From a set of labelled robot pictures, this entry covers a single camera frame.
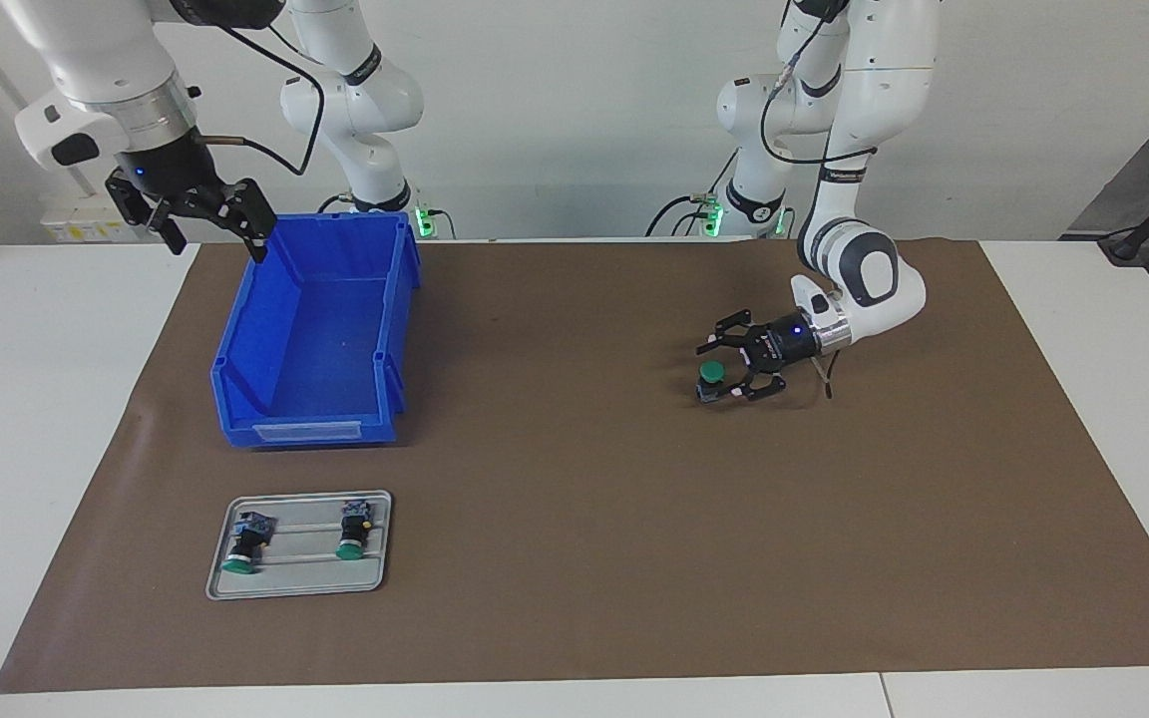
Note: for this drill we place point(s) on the white wall power box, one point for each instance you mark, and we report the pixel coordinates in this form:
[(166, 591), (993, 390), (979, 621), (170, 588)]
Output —
[(76, 227)]

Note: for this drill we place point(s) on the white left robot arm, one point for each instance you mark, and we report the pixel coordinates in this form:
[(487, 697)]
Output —
[(874, 100)]

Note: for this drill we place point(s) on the green push button switch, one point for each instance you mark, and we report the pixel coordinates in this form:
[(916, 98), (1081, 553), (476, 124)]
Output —
[(240, 553), (712, 371), (352, 543)]

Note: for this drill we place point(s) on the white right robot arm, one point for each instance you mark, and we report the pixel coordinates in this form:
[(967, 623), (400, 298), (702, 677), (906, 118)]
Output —
[(355, 100)]

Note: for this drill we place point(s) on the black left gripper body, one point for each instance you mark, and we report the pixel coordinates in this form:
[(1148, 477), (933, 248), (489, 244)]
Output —
[(784, 344)]

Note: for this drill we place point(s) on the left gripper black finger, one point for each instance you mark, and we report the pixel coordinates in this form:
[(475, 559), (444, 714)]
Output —
[(746, 329), (749, 391)]

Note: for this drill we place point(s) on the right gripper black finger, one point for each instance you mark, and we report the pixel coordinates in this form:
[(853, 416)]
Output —
[(131, 192), (251, 207)]

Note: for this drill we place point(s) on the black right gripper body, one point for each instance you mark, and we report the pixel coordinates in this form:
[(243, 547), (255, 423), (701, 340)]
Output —
[(171, 172)]

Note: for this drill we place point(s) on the blue plastic storage bin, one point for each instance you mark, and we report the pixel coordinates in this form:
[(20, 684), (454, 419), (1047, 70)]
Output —
[(315, 339)]

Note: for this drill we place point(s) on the grey metal tray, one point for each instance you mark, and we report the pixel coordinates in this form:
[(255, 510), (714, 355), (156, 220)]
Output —
[(305, 580)]

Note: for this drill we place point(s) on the brown table mat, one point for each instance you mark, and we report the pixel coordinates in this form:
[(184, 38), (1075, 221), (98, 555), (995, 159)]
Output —
[(634, 548)]

